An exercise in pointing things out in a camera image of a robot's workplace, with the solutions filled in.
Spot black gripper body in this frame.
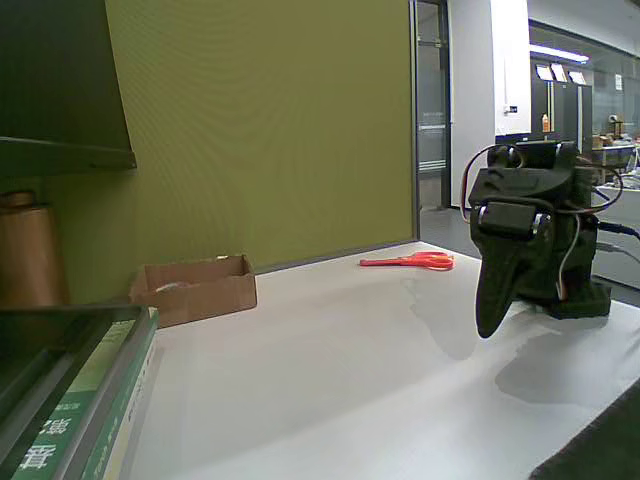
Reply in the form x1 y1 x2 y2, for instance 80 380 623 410
468 165 576 241

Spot brown cardboard box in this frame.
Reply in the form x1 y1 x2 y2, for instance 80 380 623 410
130 254 259 329

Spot brown paper roll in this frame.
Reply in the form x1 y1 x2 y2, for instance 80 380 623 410
0 191 71 307

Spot orange scissors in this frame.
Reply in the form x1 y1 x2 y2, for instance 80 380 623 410
359 252 455 272

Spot cluttered background desk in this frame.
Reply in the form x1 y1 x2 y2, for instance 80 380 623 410
592 113 640 191

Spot long ceiling light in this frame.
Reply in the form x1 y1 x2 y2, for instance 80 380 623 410
528 43 591 64

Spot olive green partition panel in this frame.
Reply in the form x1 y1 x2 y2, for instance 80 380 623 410
42 0 420 306

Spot green spined book white pages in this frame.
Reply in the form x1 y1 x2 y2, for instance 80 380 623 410
54 307 164 480

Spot green book with white characters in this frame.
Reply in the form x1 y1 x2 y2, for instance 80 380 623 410
7 318 139 475

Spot green books stack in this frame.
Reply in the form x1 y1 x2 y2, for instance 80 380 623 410
0 303 151 451

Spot dark green metal shelf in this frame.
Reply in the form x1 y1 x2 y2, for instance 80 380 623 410
0 0 138 176

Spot glass door with metal frame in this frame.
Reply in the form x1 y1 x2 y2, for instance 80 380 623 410
413 0 451 214

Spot grey cable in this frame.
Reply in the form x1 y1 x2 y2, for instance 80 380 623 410
597 242 640 261

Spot black cable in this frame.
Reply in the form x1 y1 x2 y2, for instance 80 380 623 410
597 219 640 239

